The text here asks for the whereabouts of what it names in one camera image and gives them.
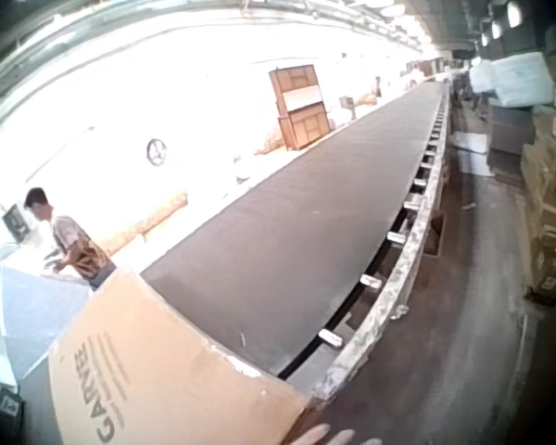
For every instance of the person's right hand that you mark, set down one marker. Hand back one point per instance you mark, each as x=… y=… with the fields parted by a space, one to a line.
x=328 y=437

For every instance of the person's right fingers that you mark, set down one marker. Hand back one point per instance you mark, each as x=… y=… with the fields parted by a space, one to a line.
x=329 y=436

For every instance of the large brown cardboard carton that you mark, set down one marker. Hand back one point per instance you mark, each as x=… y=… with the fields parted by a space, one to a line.
x=167 y=371

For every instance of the long dark conveyor belt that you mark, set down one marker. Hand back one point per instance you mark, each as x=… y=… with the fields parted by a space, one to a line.
x=306 y=208

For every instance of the long brown heap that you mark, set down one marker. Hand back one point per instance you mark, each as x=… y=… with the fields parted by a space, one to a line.
x=143 y=218

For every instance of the white flat table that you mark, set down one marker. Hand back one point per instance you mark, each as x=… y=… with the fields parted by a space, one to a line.
x=37 y=315

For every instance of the white sheets on floor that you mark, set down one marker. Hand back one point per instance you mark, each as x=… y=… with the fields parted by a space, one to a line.
x=473 y=150

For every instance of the small black box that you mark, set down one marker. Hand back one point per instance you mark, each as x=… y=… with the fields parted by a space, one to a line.
x=7 y=411

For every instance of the wooden cabinet crate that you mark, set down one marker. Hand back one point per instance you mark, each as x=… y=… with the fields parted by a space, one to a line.
x=301 y=109

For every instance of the stack of brown cartons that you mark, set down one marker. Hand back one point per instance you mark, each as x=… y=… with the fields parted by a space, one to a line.
x=553 y=194

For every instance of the round black wheel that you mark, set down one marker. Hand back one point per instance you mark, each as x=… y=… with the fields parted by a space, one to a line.
x=156 y=152

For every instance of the small grey stand box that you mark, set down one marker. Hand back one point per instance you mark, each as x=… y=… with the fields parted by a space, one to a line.
x=347 y=103

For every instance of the dark stacked pallet load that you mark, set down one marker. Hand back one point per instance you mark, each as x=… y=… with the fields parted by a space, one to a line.
x=510 y=130

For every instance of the white wrapped bales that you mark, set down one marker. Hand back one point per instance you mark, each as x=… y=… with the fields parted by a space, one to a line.
x=519 y=79

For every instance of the conveyor metal frame with rollers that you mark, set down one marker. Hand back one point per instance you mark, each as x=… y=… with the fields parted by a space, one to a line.
x=400 y=287

